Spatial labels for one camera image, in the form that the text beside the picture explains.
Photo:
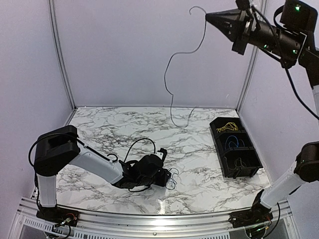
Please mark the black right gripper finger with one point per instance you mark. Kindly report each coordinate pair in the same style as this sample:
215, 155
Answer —
232, 30
223, 17

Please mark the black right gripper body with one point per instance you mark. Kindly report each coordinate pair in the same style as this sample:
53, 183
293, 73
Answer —
288, 45

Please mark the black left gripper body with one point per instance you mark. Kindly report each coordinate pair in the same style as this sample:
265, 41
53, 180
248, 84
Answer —
147, 180

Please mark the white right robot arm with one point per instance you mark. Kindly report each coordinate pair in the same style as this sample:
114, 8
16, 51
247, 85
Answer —
297, 17

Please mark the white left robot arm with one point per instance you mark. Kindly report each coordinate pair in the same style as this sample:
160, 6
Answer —
55, 150

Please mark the black bin middle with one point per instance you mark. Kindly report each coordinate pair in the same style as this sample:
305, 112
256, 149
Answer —
232, 146

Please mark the black bin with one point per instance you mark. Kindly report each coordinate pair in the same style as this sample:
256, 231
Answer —
239, 168
232, 146
222, 125

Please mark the black bin near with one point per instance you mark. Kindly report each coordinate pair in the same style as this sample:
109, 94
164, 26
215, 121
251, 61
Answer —
239, 168

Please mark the black bin far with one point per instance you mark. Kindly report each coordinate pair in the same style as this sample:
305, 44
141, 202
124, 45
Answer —
222, 125

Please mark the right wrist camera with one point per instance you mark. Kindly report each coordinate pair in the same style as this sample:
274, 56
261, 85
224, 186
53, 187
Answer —
244, 4

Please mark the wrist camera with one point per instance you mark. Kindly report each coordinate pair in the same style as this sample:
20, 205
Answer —
162, 153
244, 4

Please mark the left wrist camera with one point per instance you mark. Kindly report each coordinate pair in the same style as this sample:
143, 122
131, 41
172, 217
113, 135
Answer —
162, 153

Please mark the right corner aluminium post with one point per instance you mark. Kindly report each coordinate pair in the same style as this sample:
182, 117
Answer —
263, 5

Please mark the corner aluminium post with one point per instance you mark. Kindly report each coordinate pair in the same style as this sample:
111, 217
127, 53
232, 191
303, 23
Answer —
59, 53
263, 5

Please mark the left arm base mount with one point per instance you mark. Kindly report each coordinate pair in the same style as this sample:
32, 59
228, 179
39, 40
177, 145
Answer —
58, 215

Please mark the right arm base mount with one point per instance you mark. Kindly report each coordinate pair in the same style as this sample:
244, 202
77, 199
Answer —
245, 218

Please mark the aluminium front rail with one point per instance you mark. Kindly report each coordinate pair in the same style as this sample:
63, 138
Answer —
103, 225

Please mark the left corner aluminium post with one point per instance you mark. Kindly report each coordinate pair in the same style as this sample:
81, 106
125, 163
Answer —
59, 53

